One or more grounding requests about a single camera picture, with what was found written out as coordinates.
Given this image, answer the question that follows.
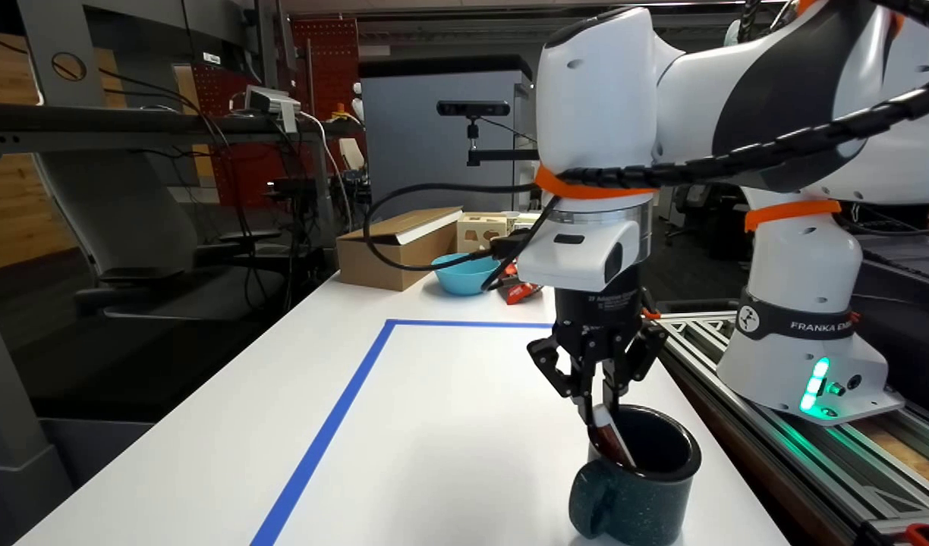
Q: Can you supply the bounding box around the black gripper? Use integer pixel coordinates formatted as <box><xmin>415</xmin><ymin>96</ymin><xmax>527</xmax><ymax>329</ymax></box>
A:
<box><xmin>525</xmin><ymin>264</ymin><xmax>672</xmax><ymax>428</ymax></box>

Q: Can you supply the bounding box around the red snack packet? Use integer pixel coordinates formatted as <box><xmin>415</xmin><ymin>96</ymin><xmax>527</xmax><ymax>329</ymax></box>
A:
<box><xmin>494</xmin><ymin>271</ymin><xmax>543</xmax><ymax>309</ymax></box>

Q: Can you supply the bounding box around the dark speckled enamel mug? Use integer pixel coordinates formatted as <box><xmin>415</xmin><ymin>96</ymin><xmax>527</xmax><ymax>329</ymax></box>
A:
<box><xmin>563</xmin><ymin>404</ymin><xmax>704</xmax><ymax>546</ymax></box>

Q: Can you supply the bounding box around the teal plastic bowl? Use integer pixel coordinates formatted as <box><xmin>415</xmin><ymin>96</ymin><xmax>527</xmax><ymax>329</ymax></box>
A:
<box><xmin>427</xmin><ymin>252</ymin><xmax>506</xmax><ymax>301</ymax></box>

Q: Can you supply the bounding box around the small beige box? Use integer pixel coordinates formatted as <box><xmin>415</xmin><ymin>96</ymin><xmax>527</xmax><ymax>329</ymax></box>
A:
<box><xmin>456</xmin><ymin>209</ymin><xmax>539</xmax><ymax>254</ymax></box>

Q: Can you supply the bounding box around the blue tape line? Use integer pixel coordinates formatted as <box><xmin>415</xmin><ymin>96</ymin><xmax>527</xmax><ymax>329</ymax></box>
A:
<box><xmin>250</xmin><ymin>316</ymin><xmax>559</xmax><ymax>546</ymax></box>

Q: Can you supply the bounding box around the red cabinet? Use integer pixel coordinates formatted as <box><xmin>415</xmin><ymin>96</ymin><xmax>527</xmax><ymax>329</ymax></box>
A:
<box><xmin>292</xmin><ymin>12</ymin><xmax>364</xmax><ymax>126</ymax></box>

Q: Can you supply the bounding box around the white power strip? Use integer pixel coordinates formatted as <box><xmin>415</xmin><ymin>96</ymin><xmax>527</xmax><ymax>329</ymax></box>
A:
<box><xmin>240</xmin><ymin>86</ymin><xmax>306</xmax><ymax>136</ymax></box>

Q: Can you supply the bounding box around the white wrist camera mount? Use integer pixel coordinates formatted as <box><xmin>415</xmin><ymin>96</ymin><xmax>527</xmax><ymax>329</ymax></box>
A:
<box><xmin>514</xmin><ymin>206</ymin><xmax>654</xmax><ymax>299</ymax></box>

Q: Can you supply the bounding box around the aluminium rail frame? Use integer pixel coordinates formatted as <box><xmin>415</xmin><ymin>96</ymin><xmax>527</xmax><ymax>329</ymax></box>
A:
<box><xmin>639</xmin><ymin>308</ymin><xmax>929</xmax><ymax>546</ymax></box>

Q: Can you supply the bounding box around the thin black cable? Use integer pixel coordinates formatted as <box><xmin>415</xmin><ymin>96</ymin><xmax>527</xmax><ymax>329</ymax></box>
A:
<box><xmin>362</xmin><ymin>179</ymin><xmax>563</xmax><ymax>290</ymax></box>

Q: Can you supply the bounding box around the black ribbed cable conduit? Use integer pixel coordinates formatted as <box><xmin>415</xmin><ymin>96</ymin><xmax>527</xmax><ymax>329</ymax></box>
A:
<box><xmin>559</xmin><ymin>72</ymin><xmax>929</xmax><ymax>192</ymax></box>

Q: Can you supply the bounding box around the black camera on stand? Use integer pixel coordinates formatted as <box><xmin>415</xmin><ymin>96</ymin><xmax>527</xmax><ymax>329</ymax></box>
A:
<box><xmin>433</xmin><ymin>96</ymin><xmax>536</xmax><ymax>169</ymax></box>

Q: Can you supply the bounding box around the grey metal machine frame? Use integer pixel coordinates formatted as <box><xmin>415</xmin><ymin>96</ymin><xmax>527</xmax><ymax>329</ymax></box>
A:
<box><xmin>0</xmin><ymin>0</ymin><xmax>286</xmax><ymax>286</ymax></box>

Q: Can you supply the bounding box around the wooden wall panel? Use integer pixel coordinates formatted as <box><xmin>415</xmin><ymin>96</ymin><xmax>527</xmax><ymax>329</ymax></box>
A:
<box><xmin>0</xmin><ymin>28</ymin><xmax>82</xmax><ymax>276</ymax></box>

